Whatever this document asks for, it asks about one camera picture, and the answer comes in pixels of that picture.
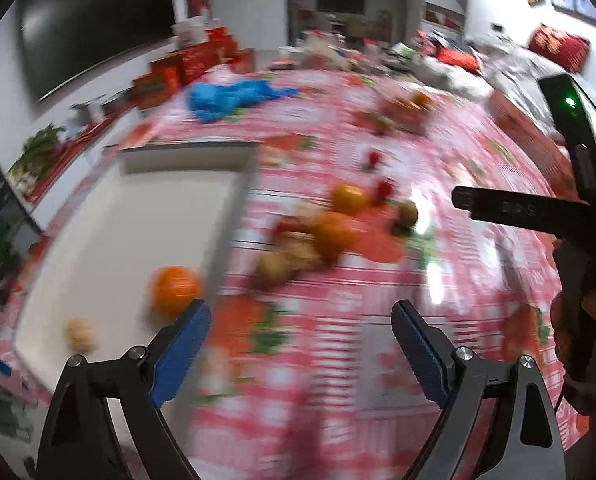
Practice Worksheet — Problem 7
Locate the grey sofa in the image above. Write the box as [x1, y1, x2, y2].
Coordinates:
[478, 35, 594, 136]

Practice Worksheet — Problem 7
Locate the brown longan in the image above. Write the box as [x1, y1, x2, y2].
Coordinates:
[253, 252, 299, 288]
[395, 200, 420, 228]

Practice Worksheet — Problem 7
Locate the white paper bag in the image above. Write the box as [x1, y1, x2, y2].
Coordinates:
[173, 17, 209, 46]

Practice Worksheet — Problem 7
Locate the dried physalis husk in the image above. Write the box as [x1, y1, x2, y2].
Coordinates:
[67, 317, 99, 352]
[285, 235, 324, 268]

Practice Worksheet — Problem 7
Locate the red checked printed tablecloth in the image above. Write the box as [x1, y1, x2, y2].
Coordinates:
[0, 67, 594, 480]

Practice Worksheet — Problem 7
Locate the glass bowl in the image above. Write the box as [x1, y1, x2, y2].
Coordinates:
[378, 91, 436, 133]

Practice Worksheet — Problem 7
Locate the black television screen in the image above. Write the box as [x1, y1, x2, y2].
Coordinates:
[18, 0, 174, 103]

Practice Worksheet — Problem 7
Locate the red patterned cushion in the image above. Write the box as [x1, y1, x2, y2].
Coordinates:
[528, 25, 591, 73]

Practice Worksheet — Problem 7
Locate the blue cloth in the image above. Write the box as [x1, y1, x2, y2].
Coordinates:
[187, 79, 301, 123]

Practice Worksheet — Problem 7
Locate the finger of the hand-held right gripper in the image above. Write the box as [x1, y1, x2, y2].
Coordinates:
[452, 185, 591, 236]

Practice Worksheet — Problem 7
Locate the green potted plant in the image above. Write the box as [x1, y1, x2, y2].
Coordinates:
[8, 125, 74, 196]

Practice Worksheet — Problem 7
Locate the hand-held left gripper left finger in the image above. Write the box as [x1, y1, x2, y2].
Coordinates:
[35, 299, 213, 480]

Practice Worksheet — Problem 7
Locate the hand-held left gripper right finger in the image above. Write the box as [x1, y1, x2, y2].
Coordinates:
[390, 300, 566, 480]

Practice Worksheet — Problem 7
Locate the white rectangular tray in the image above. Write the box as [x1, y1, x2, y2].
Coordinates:
[15, 141, 261, 396]

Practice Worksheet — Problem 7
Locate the red gift box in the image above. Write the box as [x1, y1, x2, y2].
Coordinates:
[133, 71, 181, 108]
[208, 27, 239, 61]
[180, 42, 214, 86]

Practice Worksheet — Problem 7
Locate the red cloth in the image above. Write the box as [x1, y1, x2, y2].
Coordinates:
[438, 47, 481, 72]

